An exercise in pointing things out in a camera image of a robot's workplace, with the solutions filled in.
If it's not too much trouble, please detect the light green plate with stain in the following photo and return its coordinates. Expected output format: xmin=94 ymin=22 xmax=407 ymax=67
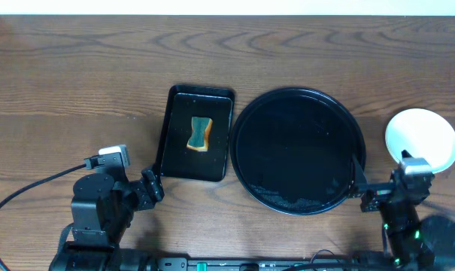
xmin=384 ymin=108 xmax=455 ymax=173

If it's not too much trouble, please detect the orange green sponge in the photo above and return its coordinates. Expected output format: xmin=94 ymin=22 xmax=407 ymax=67
xmin=187 ymin=117 xmax=213 ymax=152

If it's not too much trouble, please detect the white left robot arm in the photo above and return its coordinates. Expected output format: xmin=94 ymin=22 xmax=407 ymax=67
xmin=49 ymin=169 xmax=164 ymax=271

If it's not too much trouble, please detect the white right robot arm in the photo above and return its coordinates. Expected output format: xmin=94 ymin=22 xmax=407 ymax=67
xmin=350 ymin=151 xmax=455 ymax=270

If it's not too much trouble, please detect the rectangular black tray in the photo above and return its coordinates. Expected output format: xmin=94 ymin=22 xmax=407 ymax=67
xmin=154 ymin=84 xmax=235 ymax=182

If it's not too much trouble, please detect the round black tray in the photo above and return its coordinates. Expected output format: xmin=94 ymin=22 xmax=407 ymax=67
xmin=230 ymin=87 xmax=366 ymax=215

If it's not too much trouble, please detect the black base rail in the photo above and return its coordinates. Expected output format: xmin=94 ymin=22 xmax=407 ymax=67
xmin=154 ymin=249 xmax=395 ymax=271

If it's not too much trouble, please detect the left black cable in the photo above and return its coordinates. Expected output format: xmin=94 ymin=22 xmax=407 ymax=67
xmin=0 ymin=162 xmax=89 ymax=271

